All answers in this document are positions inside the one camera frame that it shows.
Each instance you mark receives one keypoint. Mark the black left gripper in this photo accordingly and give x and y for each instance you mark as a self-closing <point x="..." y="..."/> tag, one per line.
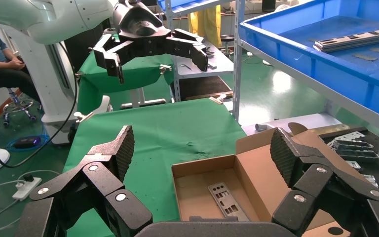
<point x="140" y="23"/>

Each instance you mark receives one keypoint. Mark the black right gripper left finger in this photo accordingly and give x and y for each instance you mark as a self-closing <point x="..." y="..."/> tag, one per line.
<point x="94" y="189"/>

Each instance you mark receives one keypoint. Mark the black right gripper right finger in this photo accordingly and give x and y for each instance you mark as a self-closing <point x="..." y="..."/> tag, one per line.
<point x="320" y="176"/>

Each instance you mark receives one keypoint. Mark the silver metal io shield plate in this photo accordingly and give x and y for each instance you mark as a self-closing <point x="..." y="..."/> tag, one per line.
<point x="223" y="199"/>

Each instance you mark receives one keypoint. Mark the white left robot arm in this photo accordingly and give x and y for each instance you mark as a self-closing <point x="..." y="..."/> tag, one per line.
<point x="62" y="16"/>

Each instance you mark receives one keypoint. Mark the blue plastic tray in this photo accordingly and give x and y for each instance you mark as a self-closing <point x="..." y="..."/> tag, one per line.
<point x="183" y="5"/>
<point x="340" y="19"/>

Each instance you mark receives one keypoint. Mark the brown cardboard box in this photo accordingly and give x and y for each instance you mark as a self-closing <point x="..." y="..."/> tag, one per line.
<point x="196" y="193"/>

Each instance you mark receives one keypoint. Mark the green table cloth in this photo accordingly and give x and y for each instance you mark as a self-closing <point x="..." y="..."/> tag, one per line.
<point x="176" y="130"/>
<point x="134" y="73"/>

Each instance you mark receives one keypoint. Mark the long silver metal plate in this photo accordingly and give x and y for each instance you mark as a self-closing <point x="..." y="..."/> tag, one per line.
<point x="349" y="136"/>

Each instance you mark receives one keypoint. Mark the grey metal shelving rack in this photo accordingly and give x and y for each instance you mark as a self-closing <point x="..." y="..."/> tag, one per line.
<point x="202" y="70"/>

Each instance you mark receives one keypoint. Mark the white low table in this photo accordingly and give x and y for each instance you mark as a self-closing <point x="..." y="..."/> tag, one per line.
<point x="307" y="120"/>

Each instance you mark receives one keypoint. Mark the yellow hanging garment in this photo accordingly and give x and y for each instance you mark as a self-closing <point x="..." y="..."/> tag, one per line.
<point x="206" y="23"/>

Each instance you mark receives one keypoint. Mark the white power strip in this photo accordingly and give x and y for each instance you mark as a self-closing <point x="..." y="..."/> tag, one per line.
<point x="26" y="189"/>

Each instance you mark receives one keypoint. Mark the black round stool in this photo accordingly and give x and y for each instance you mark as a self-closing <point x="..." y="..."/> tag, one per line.
<point x="227" y="38"/>

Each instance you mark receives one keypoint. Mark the white plastic pipe fitting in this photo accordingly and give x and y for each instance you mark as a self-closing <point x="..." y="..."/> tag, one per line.
<point x="262" y="127"/>

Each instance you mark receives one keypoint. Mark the grey perforated shelf upright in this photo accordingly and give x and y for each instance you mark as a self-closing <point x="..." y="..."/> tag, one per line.
<point x="238" y="59"/>

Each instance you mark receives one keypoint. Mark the white shelf board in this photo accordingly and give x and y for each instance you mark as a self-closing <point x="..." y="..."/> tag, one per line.
<point x="307" y="81"/>

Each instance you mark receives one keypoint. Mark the white robot torso column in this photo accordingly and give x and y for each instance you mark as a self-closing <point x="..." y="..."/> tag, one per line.
<point x="55" y="85"/>

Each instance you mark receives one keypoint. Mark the wheeled office stool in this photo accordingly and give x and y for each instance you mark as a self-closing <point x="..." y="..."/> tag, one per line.
<point x="18" y="108"/>

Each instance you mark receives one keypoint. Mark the stack of metal shield plates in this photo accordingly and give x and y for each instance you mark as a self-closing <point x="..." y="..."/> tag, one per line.
<point x="356" y="40"/>

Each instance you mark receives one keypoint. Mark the silver stamped metal bracket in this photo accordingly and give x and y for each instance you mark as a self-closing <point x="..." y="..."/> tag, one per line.
<point x="356" y="155"/>
<point x="354" y="165"/>
<point x="346" y="144"/>
<point x="371" y="180"/>

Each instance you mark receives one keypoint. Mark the black mat with brass frame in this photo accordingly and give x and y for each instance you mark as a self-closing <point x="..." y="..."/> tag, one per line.
<point x="376" y="141"/>

